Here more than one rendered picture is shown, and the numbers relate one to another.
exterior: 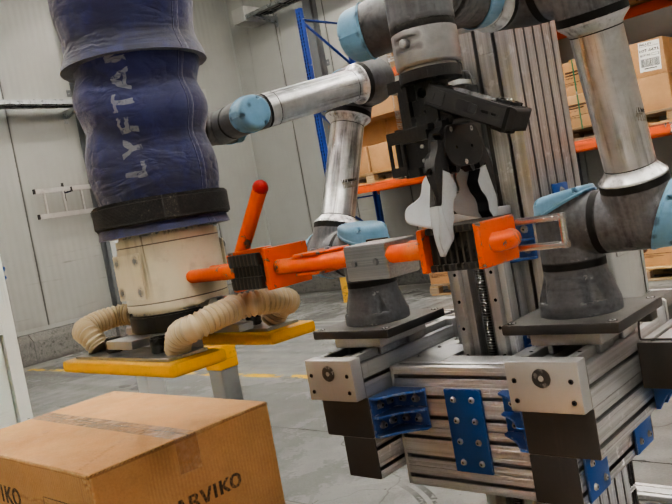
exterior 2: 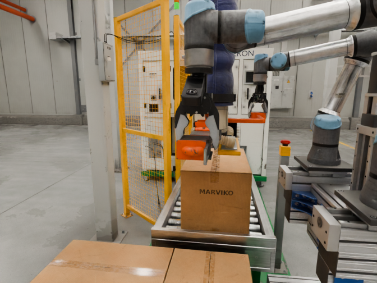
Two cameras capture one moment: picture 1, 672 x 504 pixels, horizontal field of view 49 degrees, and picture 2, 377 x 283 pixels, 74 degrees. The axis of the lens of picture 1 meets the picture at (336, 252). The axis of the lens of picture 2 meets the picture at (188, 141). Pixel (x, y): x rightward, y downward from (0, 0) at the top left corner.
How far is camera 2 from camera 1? 0.80 m
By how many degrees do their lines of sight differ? 55
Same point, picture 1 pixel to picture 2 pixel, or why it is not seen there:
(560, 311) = (362, 197)
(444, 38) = (192, 56)
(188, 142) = (211, 76)
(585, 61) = not seen: outside the picture
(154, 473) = (201, 178)
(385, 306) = (321, 156)
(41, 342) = not seen: hidden behind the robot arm
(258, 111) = (279, 60)
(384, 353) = (311, 176)
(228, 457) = (229, 185)
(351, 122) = (352, 64)
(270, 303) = not seen: hidden behind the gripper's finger
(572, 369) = (327, 226)
